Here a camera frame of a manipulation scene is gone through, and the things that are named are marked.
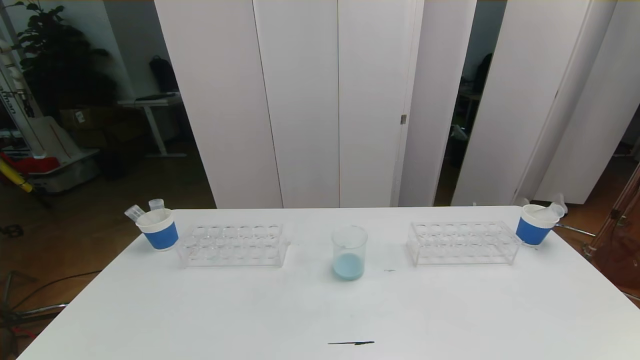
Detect test tube with yellowish liquid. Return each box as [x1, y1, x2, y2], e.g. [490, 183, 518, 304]
[531, 205, 566, 222]

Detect clear plastic beaker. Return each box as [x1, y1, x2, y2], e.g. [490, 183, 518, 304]
[331, 224, 369, 282]

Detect clear acrylic tube rack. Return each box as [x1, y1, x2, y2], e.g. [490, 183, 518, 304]
[406, 220, 522, 266]
[177, 220, 291, 268]

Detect yellow tube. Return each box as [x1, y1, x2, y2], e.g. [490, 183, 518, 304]
[0, 160, 34, 193]

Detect white folding screen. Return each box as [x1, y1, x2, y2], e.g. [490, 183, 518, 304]
[153, 0, 479, 208]
[451, 0, 640, 216]

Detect blue white paper cup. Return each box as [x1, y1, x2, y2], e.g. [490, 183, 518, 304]
[515, 203, 560, 246]
[136, 208, 180, 251]

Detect white desk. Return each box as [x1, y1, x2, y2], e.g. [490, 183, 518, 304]
[117, 93, 187, 158]

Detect black backpack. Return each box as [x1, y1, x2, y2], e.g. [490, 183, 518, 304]
[149, 54, 179, 93]

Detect dark office chair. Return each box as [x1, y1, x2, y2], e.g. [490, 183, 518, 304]
[472, 51, 496, 94]

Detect brown cardboard box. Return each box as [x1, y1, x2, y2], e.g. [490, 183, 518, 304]
[58, 105, 108, 148]

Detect white machine base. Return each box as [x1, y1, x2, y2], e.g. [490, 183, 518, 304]
[25, 115, 101, 194]

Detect green potted plant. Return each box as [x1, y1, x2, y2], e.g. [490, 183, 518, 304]
[14, 0, 117, 108]

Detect metal stand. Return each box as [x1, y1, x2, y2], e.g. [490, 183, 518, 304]
[555, 165, 640, 258]

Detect metal chair base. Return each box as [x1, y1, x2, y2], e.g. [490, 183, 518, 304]
[0, 270, 69, 351]

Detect white printed pole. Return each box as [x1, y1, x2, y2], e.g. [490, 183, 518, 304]
[0, 39, 43, 157]

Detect black floor cable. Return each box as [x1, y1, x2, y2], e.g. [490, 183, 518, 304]
[10, 269, 103, 311]

